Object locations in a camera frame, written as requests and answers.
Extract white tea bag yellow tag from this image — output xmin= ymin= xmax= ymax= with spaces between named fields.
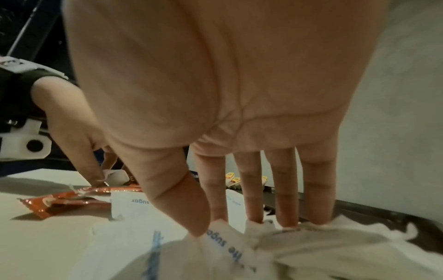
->
xmin=102 ymin=169 xmax=127 ymax=185

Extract person's right hand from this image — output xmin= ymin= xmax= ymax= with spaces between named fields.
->
xmin=61 ymin=0 xmax=392 ymax=237

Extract brown plastic tray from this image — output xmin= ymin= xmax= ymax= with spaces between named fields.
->
xmin=262 ymin=188 xmax=443 ymax=255

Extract pile of white sugar packets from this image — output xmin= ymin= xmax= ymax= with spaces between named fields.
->
xmin=91 ymin=188 xmax=443 ymax=280

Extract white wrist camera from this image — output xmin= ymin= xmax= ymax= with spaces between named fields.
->
xmin=0 ymin=119 xmax=53 ymax=161

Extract black wristband white markers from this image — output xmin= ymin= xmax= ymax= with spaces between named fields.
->
xmin=0 ymin=55 xmax=70 ymax=121

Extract person's left hand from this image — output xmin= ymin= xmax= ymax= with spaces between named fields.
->
xmin=30 ymin=76 xmax=120 ymax=184

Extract red Nescafe coffee sachets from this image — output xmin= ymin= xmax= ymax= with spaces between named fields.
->
xmin=17 ymin=164 xmax=144 ymax=220

